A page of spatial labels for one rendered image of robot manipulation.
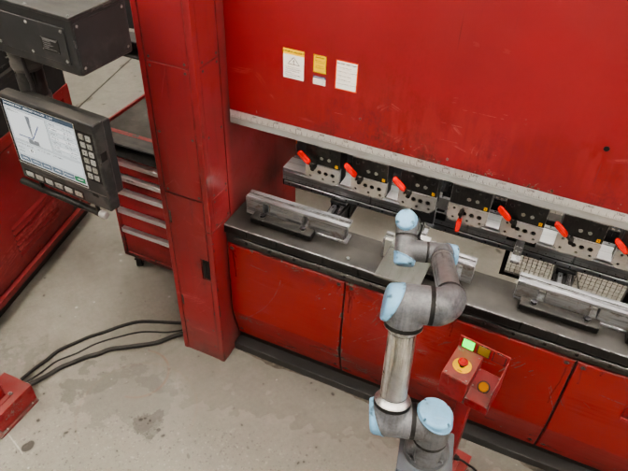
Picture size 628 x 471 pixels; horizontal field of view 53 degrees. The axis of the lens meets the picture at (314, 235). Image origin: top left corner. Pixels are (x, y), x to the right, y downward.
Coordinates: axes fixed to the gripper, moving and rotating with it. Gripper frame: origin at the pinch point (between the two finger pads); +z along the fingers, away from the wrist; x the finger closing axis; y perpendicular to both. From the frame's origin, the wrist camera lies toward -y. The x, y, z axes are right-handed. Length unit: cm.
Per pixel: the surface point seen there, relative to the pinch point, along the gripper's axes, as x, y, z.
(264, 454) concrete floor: 41, -108, 46
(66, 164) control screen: 118, -19, -60
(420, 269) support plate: -5.8, -9.1, -1.2
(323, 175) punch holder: 42.2, 14.7, -9.2
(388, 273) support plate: 4.7, -14.9, -6.1
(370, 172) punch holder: 22.7, 19.7, -14.6
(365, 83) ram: 28, 43, -42
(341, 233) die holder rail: 33.3, -2.4, 14.1
